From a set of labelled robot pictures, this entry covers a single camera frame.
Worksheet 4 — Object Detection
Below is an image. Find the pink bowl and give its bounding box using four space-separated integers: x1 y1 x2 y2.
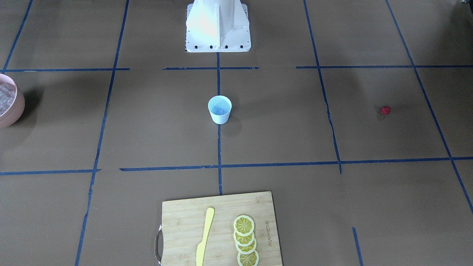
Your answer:
0 74 25 128

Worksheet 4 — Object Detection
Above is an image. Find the pile of clear ice cubes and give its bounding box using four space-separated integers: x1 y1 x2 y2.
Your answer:
0 82 17 116

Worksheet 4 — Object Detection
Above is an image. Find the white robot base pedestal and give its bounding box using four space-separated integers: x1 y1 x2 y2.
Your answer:
185 0 252 53

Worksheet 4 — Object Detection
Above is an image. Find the top lemon slice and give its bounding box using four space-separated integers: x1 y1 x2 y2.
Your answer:
233 215 255 237

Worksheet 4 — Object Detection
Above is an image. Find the bamboo cutting board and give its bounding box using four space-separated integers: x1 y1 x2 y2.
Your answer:
155 191 283 266

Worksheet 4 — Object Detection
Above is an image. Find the bottom lemon slice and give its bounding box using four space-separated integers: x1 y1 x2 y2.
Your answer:
237 250 259 266

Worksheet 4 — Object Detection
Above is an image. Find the light blue paper cup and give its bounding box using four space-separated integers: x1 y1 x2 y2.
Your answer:
208 95 232 125

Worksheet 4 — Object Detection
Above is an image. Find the yellow plastic knife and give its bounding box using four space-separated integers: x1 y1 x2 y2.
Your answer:
195 207 215 266

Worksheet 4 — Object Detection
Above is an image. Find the red strawberry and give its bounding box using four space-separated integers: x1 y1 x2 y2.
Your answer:
380 106 391 116

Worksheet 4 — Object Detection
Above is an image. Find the lemon slice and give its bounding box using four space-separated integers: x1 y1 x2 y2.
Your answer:
233 231 255 246
235 239 257 255
237 250 259 266
233 215 255 237

